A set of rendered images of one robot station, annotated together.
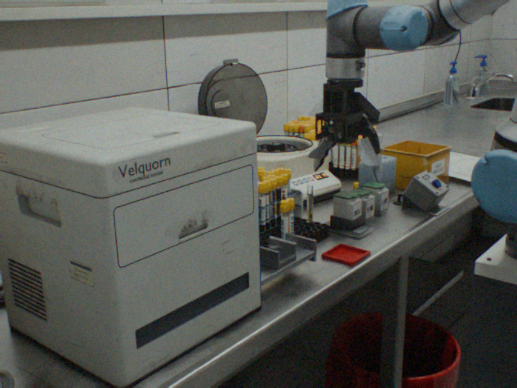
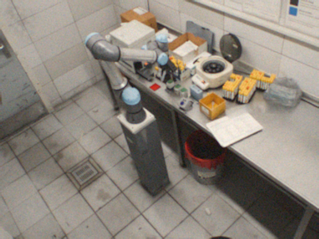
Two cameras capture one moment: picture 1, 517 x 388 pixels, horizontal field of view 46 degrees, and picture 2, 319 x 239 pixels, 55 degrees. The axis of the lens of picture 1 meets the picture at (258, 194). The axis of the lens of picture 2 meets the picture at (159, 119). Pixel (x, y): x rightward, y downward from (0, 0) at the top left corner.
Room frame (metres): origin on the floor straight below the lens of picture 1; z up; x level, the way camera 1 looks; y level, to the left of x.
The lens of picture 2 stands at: (1.67, -1.96, 2.45)
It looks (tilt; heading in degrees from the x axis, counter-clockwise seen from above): 46 degrees down; 109
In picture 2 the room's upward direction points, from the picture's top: 12 degrees counter-clockwise
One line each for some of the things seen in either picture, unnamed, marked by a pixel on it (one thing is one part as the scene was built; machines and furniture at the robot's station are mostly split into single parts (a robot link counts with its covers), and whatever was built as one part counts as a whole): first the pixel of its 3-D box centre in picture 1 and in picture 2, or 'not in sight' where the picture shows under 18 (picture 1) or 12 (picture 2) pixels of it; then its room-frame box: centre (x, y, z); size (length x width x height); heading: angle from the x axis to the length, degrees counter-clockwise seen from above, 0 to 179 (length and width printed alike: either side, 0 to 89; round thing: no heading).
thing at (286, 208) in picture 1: (288, 217); (164, 73); (1.14, -0.06, 0.93); 0.17 x 0.09 x 0.11; 141
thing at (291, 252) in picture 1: (266, 262); (143, 70); (0.95, -0.01, 0.92); 0.21 x 0.07 x 0.05; 140
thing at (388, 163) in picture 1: (377, 180); (196, 93); (1.42, -0.29, 0.92); 0.10 x 0.07 x 0.10; 135
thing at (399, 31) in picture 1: (396, 28); (151, 50); (1.13, -0.25, 1.29); 0.11 x 0.11 x 0.08; 42
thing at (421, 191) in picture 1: (418, 190); (186, 102); (1.35, -0.37, 0.92); 0.13 x 0.07 x 0.08; 50
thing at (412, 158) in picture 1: (415, 165); (212, 106); (1.54, -0.41, 0.93); 0.13 x 0.13 x 0.10; 46
